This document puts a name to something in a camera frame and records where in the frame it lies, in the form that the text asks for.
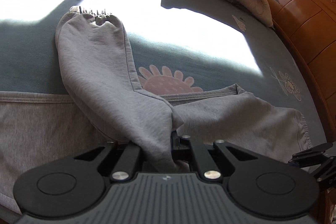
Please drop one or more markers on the teal floral bed sheet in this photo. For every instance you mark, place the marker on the teal floral bed sheet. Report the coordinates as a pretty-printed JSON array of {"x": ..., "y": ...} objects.
[{"x": 212, "y": 41}]

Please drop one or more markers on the grey sweatpants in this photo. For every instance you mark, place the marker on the grey sweatpants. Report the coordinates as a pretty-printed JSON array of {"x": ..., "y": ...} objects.
[{"x": 106, "y": 99}]

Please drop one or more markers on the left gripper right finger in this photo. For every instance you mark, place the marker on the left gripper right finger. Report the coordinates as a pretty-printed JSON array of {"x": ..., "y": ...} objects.
[{"x": 196, "y": 155}]

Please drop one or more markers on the wooden bed frame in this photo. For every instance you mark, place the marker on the wooden bed frame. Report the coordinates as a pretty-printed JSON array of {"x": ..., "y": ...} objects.
[{"x": 307, "y": 27}]

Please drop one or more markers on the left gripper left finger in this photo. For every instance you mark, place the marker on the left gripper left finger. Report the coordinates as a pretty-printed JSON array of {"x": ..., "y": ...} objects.
[{"x": 129, "y": 163}]

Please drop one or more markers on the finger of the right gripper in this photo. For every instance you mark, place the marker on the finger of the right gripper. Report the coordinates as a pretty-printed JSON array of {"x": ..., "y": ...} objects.
[{"x": 312, "y": 156}]

